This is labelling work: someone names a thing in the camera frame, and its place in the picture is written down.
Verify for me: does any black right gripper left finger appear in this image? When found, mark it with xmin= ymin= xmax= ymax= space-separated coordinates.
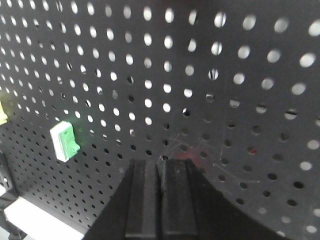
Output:
xmin=124 ymin=160 xmax=160 ymax=240

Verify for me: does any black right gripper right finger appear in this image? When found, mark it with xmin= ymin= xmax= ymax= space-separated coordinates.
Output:
xmin=161 ymin=159 xmax=198 ymax=240

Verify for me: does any white standing desk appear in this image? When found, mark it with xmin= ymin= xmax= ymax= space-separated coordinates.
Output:
xmin=4 ymin=197 xmax=84 ymax=240

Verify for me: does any black perforated pegboard panel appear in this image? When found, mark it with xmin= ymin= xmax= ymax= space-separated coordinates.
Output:
xmin=0 ymin=0 xmax=320 ymax=240

